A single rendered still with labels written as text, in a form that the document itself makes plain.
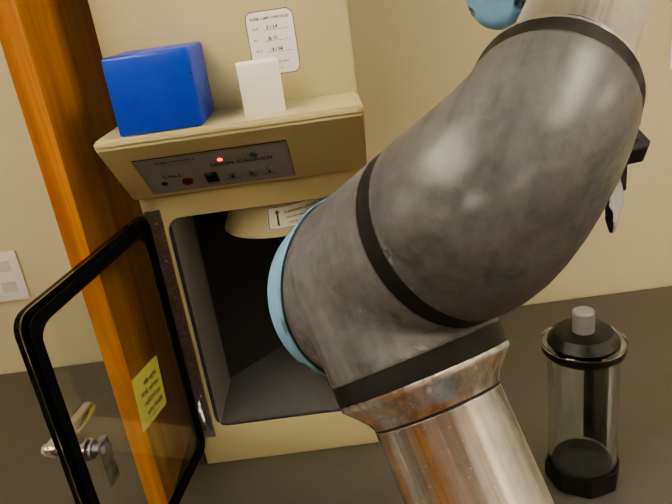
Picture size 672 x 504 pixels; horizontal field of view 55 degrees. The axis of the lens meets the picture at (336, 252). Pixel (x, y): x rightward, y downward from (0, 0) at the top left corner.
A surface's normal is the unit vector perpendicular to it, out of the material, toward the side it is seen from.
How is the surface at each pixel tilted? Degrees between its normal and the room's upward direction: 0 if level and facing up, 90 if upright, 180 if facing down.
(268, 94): 90
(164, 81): 90
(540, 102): 48
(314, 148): 135
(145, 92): 90
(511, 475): 55
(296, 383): 0
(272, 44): 90
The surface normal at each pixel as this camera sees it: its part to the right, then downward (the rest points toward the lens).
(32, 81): 0.03, 0.37
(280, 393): -0.13, -0.92
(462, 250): -0.23, 0.35
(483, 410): 0.39, -0.32
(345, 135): 0.11, 0.91
